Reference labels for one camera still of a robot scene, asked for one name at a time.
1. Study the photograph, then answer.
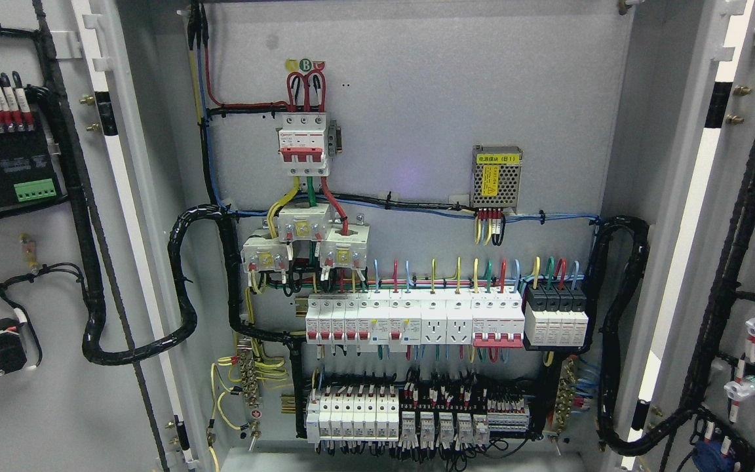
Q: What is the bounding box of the grey cabinet door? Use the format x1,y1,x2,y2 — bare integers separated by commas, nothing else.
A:
0,0,214,472
599,10,755,471

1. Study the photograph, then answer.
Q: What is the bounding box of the grey cabinet body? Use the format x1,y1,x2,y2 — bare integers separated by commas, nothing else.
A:
116,1,716,442

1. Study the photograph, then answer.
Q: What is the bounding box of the white current transformer group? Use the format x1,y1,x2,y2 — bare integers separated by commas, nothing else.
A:
241,203,370,275

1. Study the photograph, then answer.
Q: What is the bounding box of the red main circuit breaker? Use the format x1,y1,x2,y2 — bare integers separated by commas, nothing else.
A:
278,111,330,177

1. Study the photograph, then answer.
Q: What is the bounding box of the perforated metal power supply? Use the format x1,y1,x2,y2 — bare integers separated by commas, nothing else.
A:
470,146,522,209

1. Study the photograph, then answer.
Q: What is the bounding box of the white socket breaker row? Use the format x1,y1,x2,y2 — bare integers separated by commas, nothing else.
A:
305,288,525,352

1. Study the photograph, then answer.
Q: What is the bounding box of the black surge protector block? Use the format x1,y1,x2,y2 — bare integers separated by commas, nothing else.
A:
524,284,589,351

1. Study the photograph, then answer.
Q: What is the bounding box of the black digital power meter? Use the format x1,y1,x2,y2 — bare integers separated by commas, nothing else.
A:
0,106,65,207

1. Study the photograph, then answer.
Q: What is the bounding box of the black corrugated cable conduit left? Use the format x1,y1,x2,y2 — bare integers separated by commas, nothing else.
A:
27,85,306,366

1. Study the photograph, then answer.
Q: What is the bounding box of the black corrugated cable conduit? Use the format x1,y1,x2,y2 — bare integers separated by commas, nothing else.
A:
584,216,699,457
27,85,306,366

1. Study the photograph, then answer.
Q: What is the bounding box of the black corrugated cable conduit right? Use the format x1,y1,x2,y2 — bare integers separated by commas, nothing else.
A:
584,216,699,457

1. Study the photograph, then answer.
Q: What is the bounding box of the yellow terminal post block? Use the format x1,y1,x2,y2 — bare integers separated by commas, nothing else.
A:
19,233,40,275

